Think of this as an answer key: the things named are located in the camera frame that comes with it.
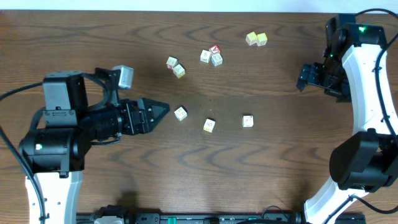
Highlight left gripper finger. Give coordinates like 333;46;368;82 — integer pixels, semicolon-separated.
137;98;170;123
146;119;160;133

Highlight yellow sided white block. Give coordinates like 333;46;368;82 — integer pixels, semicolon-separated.
203;119;216;133

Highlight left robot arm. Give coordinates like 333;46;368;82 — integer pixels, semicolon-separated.
19;65;170;223

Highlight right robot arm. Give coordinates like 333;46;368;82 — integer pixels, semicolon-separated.
288;14;397;223

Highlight white block yellow side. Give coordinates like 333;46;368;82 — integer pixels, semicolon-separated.
173;64;185;78

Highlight white block red side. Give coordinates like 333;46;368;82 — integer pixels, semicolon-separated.
166;57;178;70

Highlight cream block left of cluster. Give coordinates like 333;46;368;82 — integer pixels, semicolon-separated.
200;50;211;63

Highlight blue edged white block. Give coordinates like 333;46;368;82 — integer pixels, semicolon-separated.
211;53;223;67

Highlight yellow block right of pair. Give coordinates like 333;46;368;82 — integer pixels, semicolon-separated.
256;33;268;47

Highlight yellow block of pair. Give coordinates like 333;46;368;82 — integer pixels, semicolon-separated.
256;33;268;47
246;32;258;45

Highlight red letter A block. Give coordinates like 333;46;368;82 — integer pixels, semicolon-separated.
209;45;221;55

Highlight yellow block left of pair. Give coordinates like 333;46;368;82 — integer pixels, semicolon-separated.
246;32;258;45

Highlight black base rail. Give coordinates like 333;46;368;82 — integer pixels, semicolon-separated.
75;204;366;224

